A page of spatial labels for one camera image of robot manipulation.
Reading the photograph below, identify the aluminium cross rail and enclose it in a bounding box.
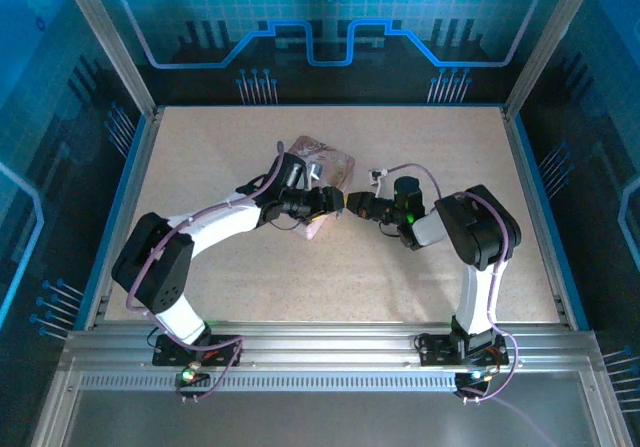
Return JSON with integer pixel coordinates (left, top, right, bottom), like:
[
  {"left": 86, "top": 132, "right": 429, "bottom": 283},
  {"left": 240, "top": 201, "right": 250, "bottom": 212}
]
[{"left": 58, "top": 319, "right": 609, "bottom": 374}]

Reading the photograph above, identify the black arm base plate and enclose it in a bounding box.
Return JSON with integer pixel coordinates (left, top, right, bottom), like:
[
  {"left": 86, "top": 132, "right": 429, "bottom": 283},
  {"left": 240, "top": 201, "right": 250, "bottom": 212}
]
[
  {"left": 414, "top": 334, "right": 516, "bottom": 368},
  {"left": 151, "top": 334, "right": 245, "bottom": 368}
]

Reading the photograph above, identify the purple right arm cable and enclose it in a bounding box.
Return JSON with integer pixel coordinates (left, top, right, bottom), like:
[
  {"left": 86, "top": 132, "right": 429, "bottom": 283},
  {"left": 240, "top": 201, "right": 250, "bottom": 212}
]
[{"left": 387, "top": 163, "right": 521, "bottom": 401}]

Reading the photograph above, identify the aluminium side rail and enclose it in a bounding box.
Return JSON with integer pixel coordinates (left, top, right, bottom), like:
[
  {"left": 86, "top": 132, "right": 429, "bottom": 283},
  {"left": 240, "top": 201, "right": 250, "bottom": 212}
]
[
  {"left": 501, "top": 106, "right": 577, "bottom": 331},
  {"left": 82, "top": 106, "right": 166, "bottom": 331}
]

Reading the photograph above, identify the small LED controller board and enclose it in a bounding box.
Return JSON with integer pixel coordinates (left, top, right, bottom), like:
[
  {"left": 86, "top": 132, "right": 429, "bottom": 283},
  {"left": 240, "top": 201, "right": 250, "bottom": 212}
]
[
  {"left": 175, "top": 364, "right": 211, "bottom": 387},
  {"left": 457, "top": 366, "right": 496, "bottom": 386}
]

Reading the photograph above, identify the slotted grey cable duct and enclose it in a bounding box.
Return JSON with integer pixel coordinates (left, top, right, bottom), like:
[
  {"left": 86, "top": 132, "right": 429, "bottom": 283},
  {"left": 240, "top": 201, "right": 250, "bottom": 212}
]
[{"left": 79, "top": 374, "right": 501, "bottom": 393}]

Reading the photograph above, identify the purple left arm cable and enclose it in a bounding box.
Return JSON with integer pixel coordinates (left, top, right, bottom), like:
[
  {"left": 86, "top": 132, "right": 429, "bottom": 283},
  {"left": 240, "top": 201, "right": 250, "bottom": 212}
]
[{"left": 127, "top": 139, "right": 289, "bottom": 401}]

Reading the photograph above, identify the aluminium frame post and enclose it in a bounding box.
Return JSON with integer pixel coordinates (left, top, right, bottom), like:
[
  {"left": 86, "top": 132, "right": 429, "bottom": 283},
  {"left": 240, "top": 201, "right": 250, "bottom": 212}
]
[
  {"left": 503, "top": 0, "right": 602, "bottom": 118},
  {"left": 54, "top": 0, "right": 159, "bottom": 118}
]

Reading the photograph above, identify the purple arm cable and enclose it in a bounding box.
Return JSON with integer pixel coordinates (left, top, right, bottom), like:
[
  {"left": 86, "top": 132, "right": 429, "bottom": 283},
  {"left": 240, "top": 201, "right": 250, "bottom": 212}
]
[
  {"left": 387, "top": 163, "right": 521, "bottom": 401},
  {"left": 127, "top": 139, "right": 289, "bottom": 401}
]

